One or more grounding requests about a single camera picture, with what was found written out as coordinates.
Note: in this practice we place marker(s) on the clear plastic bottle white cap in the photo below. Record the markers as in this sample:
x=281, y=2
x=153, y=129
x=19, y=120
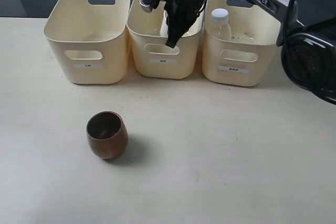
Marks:
x=219, y=26

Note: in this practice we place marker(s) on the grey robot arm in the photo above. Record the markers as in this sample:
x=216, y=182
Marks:
x=307, y=38

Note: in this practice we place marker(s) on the middle cream plastic bin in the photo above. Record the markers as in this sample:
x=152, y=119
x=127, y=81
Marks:
x=152, y=57

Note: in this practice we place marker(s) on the right cream plastic bin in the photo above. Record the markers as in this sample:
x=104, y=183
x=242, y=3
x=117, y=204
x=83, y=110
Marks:
x=243, y=59

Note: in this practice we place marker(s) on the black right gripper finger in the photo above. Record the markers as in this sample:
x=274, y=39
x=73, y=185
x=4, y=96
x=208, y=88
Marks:
x=175, y=32

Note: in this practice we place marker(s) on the cream plastic bin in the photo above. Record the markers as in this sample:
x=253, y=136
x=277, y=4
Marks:
x=243, y=59
x=152, y=57
x=90, y=39

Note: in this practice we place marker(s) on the left cream plastic bin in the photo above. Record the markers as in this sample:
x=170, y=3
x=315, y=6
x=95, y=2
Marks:
x=90, y=39

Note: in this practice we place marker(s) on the white paper cup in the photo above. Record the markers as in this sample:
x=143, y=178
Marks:
x=164, y=26

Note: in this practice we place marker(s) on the brown wooden cup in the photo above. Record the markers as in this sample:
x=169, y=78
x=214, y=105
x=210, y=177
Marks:
x=107, y=135

